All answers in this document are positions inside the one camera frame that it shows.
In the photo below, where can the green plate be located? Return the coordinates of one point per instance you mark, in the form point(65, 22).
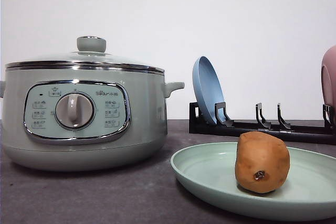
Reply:
point(204, 166)

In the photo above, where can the glass lid with green knob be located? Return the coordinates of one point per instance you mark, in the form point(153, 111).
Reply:
point(91, 44)

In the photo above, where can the brown potato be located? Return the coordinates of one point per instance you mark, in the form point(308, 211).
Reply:
point(262, 161)

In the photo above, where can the green electric steamer pot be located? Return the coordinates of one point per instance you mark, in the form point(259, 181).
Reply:
point(147, 103)

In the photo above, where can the blue plate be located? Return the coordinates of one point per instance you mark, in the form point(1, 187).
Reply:
point(207, 90)

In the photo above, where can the black plate rack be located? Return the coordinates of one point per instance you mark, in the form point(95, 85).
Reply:
point(225, 129)

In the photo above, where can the pink plate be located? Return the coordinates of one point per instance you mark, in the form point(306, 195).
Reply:
point(330, 77)

